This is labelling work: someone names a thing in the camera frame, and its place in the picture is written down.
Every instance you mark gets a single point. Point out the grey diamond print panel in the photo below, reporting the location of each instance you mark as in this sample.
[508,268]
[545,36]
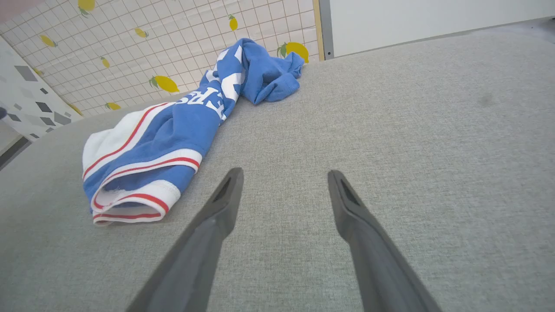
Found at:
[26,95]

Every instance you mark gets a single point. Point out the lemon print partition screen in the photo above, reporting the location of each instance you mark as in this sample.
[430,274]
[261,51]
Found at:
[173,39]

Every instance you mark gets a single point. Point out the blue and white jersey shirt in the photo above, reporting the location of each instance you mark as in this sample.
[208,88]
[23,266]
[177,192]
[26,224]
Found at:
[173,130]

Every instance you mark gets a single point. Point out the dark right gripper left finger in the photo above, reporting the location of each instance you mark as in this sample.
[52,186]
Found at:
[204,251]

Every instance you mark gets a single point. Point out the grey metal partition support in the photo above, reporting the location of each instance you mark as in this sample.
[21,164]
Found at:
[326,26]

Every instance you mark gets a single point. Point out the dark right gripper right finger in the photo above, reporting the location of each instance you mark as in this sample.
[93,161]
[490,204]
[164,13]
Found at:
[373,260]

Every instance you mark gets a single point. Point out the grey fabric sofa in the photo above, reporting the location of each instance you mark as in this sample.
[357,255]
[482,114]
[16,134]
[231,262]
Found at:
[390,151]

